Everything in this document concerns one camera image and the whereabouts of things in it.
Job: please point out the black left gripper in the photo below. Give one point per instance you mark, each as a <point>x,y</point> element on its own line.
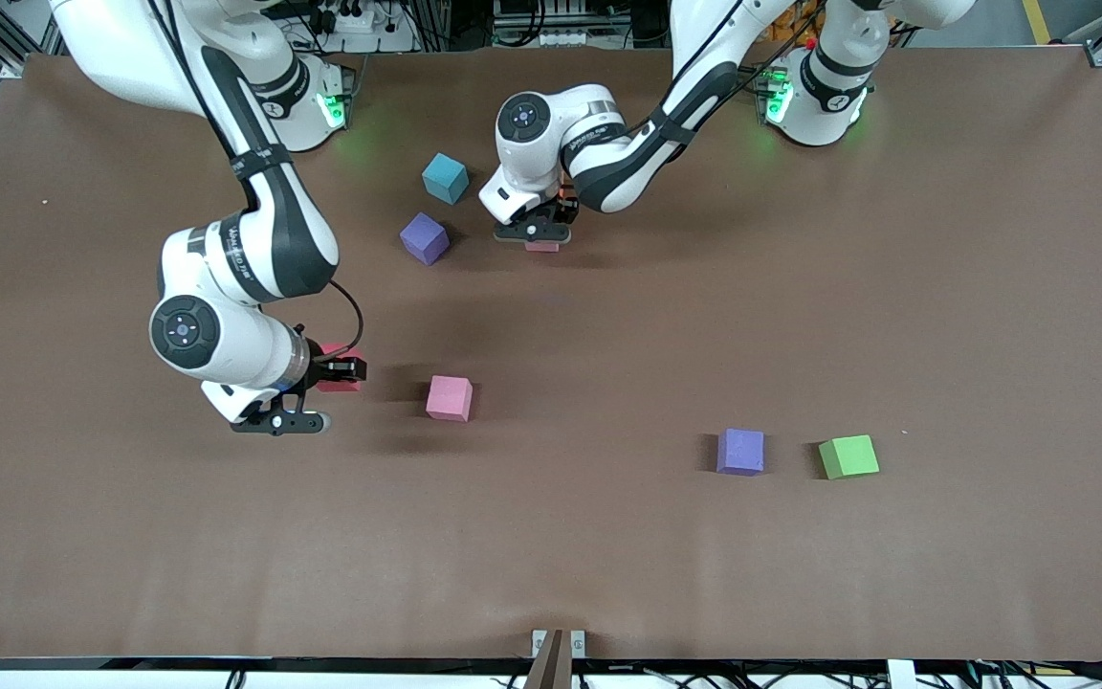
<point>562,204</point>

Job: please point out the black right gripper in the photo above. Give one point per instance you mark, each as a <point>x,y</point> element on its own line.
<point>320,368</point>

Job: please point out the red foam cube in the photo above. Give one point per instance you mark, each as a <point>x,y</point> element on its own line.
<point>339,387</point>

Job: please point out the pink foam cube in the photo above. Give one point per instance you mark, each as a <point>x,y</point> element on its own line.
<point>449,397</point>
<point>541,247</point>

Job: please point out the lavender blue foam cube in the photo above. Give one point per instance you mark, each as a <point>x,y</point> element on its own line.
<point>740,451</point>

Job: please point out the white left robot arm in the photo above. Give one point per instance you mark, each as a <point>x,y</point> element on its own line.
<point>608,163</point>

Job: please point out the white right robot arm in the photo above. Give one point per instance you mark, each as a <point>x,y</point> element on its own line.
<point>254,230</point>

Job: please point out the orange foam cube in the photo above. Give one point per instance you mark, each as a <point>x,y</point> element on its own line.
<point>569,194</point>

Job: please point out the cyan foam cube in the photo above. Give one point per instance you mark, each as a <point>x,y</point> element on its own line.
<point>445,177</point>

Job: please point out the dark violet foam cube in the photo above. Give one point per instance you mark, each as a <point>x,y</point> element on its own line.
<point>424,237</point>

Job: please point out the white power strip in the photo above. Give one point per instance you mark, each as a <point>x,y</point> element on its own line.
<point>352,17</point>

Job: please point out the bag of orange items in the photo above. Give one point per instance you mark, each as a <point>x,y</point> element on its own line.
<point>802,19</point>

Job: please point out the green foam cube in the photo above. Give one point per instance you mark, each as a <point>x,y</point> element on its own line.
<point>848,456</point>

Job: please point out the grey metal bracket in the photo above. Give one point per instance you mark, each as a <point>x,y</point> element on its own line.
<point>578,643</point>

